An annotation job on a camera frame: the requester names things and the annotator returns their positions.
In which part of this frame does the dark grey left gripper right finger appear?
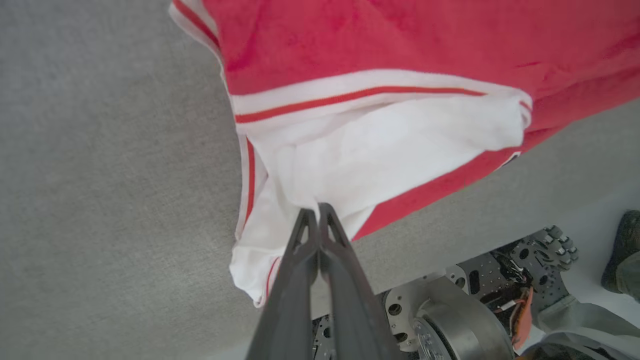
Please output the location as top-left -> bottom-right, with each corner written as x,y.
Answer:
318,202 -> 407,360

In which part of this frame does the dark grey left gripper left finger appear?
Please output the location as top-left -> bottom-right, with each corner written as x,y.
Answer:
246,208 -> 320,360

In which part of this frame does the red and white basketball jersey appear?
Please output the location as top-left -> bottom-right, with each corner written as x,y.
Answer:
168,0 -> 640,308

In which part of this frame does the grey fabric sofa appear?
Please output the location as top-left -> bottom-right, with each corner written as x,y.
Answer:
0,0 -> 640,360

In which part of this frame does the light grey fabric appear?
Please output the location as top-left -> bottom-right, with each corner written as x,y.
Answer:
520,294 -> 640,360

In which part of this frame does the dark green shoe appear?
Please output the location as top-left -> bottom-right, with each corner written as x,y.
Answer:
600,210 -> 640,303

